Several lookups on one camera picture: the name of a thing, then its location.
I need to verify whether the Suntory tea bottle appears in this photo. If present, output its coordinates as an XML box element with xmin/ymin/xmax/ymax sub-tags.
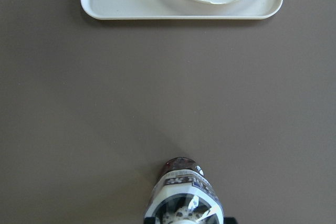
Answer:
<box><xmin>143</xmin><ymin>157</ymin><xmax>225</xmax><ymax>224</ymax></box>

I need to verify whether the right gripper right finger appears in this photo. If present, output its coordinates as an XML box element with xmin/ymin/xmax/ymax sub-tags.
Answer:
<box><xmin>224</xmin><ymin>217</ymin><xmax>236</xmax><ymax>224</ymax></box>

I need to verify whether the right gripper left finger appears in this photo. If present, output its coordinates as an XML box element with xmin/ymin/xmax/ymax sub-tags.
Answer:
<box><xmin>144</xmin><ymin>217</ymin><xmax>155</xmax><ymax>224</ymax></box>

